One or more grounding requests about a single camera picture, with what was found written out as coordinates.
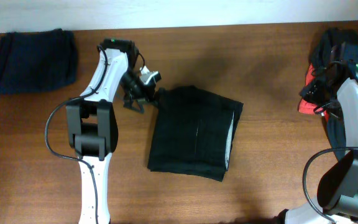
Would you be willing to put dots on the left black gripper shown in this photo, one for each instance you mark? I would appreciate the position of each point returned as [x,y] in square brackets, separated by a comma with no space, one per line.
[143,94]

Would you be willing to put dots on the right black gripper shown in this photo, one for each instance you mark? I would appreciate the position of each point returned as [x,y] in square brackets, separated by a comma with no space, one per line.
[314,94]

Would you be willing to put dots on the black shorts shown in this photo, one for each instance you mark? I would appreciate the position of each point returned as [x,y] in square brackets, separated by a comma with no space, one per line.
[193,133]

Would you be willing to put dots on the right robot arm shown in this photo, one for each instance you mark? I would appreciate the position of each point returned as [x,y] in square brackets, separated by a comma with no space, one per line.
[337,194]

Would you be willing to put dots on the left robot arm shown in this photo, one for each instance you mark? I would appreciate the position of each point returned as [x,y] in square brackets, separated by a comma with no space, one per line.
[92,126]

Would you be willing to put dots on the black printed t-shirt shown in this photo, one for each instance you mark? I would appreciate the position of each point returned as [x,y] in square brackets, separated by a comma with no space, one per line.
[342,125]

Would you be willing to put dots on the red garment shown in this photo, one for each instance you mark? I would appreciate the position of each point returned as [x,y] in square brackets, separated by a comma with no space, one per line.
[306,107]

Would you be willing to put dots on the folded navy blue garment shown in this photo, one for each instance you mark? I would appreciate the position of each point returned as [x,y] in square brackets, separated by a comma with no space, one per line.
[34,63]

